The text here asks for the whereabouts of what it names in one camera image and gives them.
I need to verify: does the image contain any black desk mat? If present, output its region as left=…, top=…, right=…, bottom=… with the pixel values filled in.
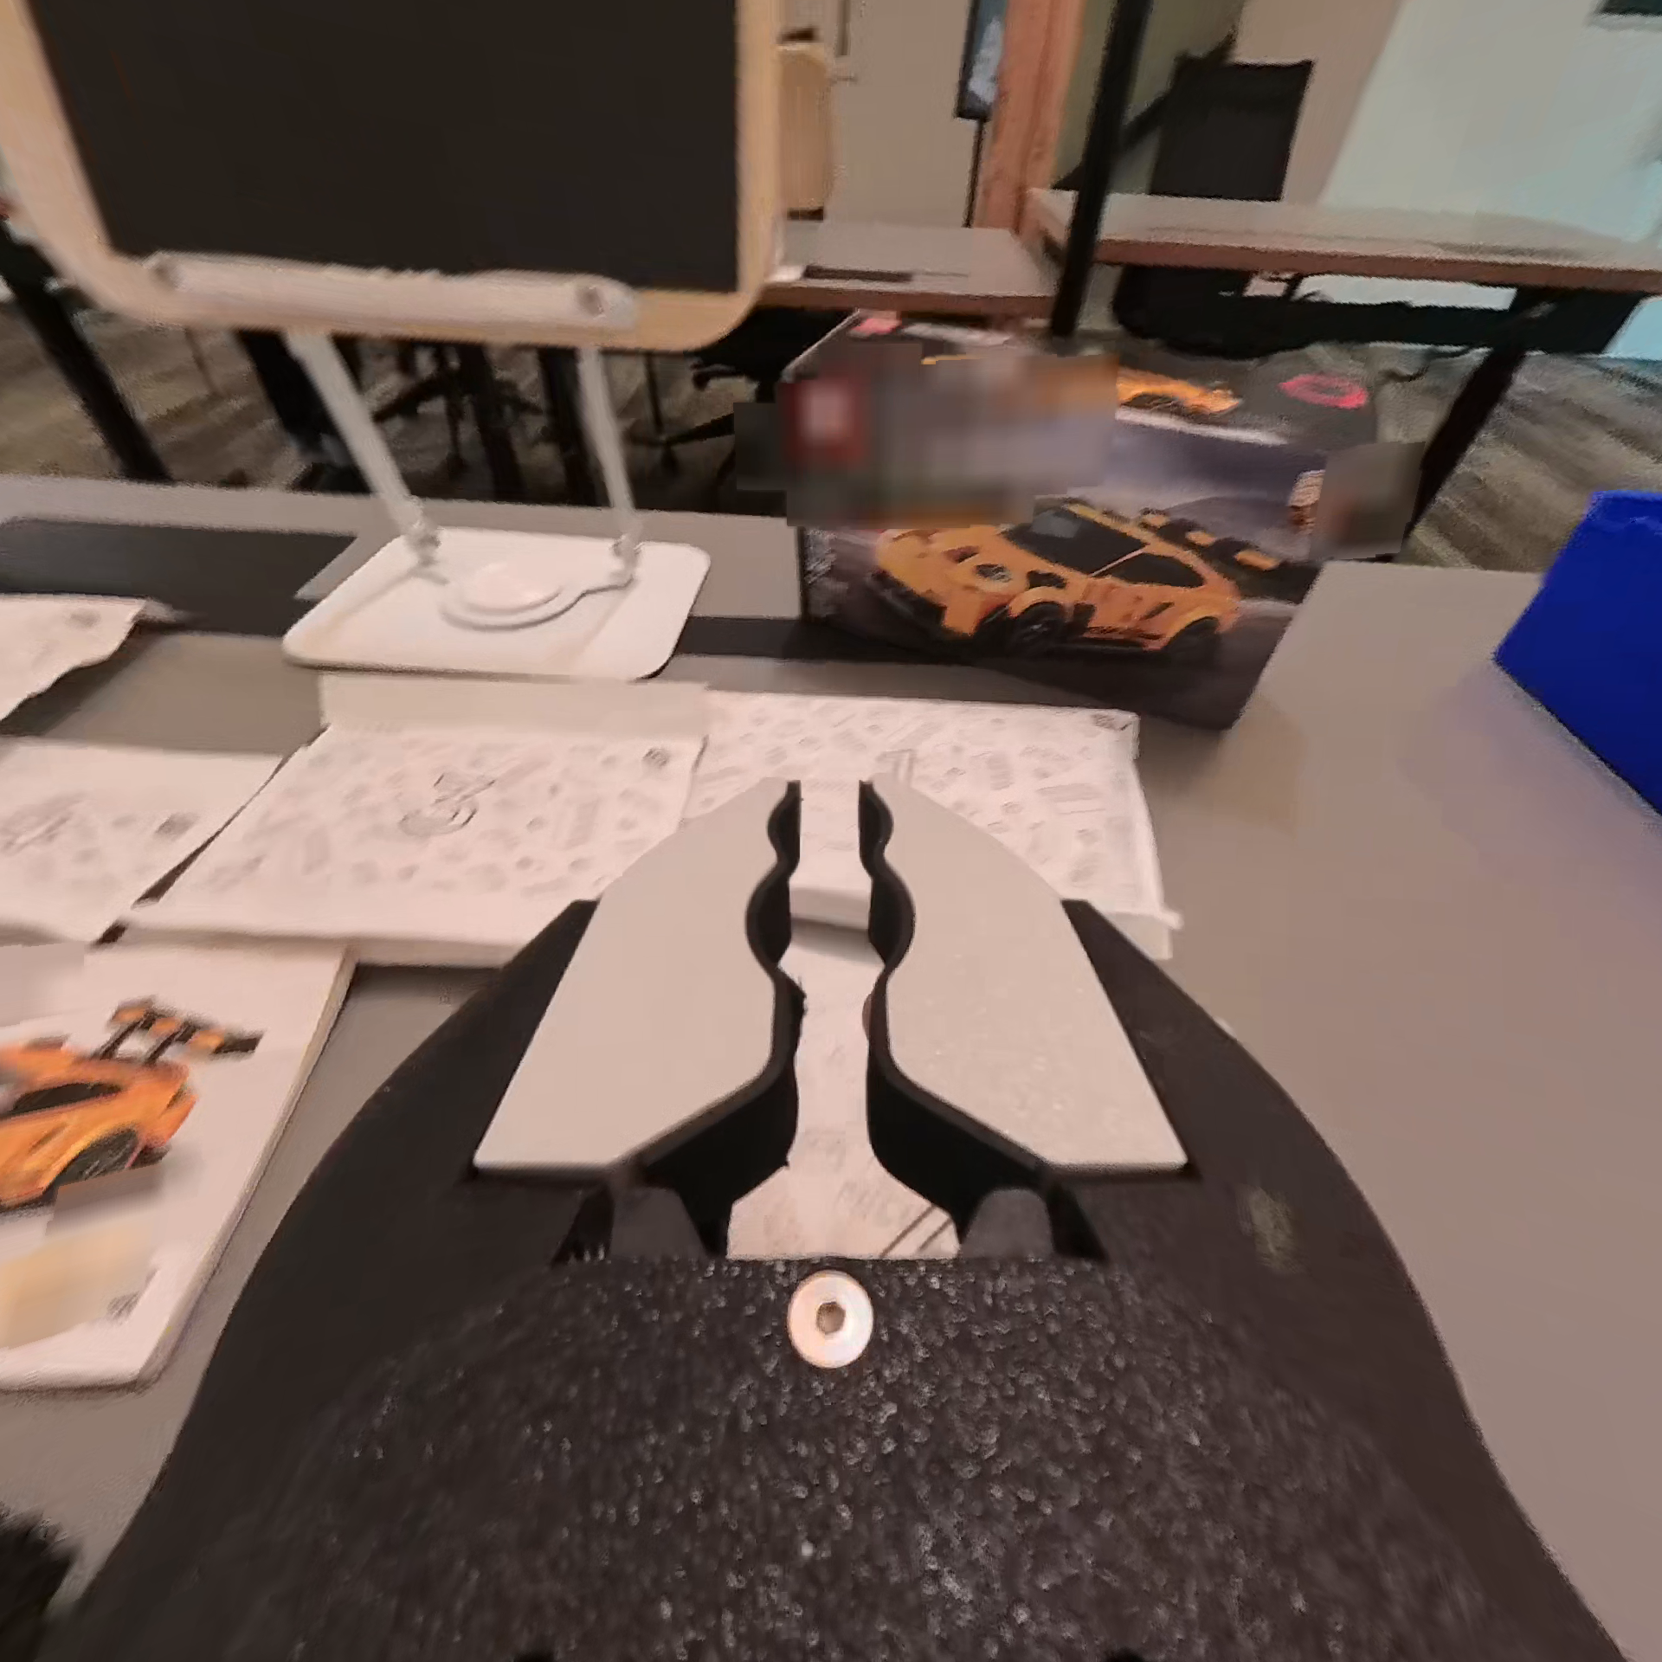
left=0, top=521, right=814, bottom=661

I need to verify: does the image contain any white book stand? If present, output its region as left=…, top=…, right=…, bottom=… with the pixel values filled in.
left=0, top=0, right=786, bottom=684

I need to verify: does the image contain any white brick-print paper bag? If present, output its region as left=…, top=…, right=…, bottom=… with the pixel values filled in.
left=686, top=695, right=1182, bottom=955
left=0, top=595, right=143, bottom=719
left=129, top=677, right=708, bottom=965
left=0, top=740, right=280, bottom=945
left=727, top=928, right=963, bottom=1262

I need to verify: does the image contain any toy car instruction booklet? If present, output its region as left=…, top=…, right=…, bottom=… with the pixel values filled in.
left=0, top=945, right=355, bottom=1390

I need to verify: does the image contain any toy car set box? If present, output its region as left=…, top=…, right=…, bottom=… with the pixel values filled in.
left=732, top=312, right=1429, bottom=729

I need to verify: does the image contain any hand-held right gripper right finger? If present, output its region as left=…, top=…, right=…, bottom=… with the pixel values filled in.
left=860, top=778, right=1187, bottom=1256

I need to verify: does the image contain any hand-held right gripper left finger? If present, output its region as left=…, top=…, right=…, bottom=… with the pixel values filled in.
left=474, top=780, right=805, bottom=1256

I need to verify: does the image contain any blue storage bin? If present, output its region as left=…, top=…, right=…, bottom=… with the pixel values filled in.
left=1493, top=486, right=1662, bottom=819

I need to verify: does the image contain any black office chair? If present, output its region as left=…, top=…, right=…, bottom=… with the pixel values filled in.
left=1141, top=52, right=1313, bottom=203

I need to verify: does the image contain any wooden top office table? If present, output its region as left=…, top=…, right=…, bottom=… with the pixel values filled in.
left=752, top=215, right=1060, bottom=325
left=1026, top=186, right=1662, bottom=549

